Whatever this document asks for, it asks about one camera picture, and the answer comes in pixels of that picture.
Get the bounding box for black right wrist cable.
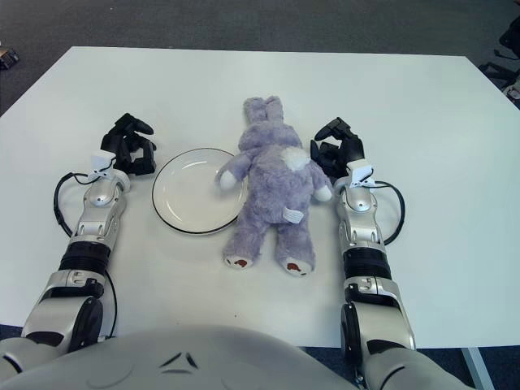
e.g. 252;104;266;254
371;180;406;246

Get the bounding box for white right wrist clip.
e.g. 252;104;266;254
345;160;375;189

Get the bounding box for white plate with black rim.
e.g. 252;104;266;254
152;147;248;236

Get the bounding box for black office chair base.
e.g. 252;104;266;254
479;19;520;98

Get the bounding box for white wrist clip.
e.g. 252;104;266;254
89;149;117;182
345;160;375;189

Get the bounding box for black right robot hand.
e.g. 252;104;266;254
310;116;365;180

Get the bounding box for grey robot torso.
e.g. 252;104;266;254
0;323;361;390

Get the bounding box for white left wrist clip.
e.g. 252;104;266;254
89;149;117;182

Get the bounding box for purple plush bunny doll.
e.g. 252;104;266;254
214;96;335;278

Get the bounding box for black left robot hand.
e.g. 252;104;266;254
100;112;158;176

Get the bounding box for grey table leg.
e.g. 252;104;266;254
461;348;491;390

